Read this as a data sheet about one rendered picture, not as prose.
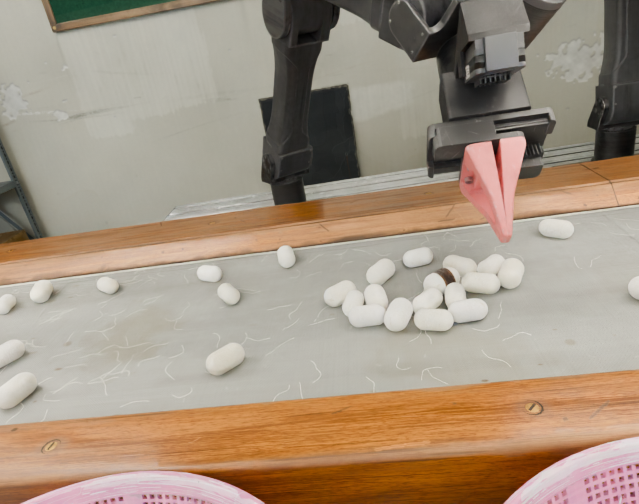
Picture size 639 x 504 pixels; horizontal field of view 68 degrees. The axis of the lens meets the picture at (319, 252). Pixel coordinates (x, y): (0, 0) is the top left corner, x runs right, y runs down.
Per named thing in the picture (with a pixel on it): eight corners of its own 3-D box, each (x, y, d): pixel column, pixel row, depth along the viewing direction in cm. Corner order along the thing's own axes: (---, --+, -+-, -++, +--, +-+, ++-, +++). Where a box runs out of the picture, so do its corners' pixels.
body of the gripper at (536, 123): (559, 123, 38) (538, 55, 41) (429, 142, 40) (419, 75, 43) (541, 169, 44) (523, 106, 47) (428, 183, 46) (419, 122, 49)
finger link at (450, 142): (547, 216, 35) (521, 115, 39) (448, 227, 36) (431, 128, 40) (528, 253, 41) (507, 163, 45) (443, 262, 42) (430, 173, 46)
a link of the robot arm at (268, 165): (311, 142, 87) (296, 140, 91) (268, 155, 83) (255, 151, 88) (317, 175, 89) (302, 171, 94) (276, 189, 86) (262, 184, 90)
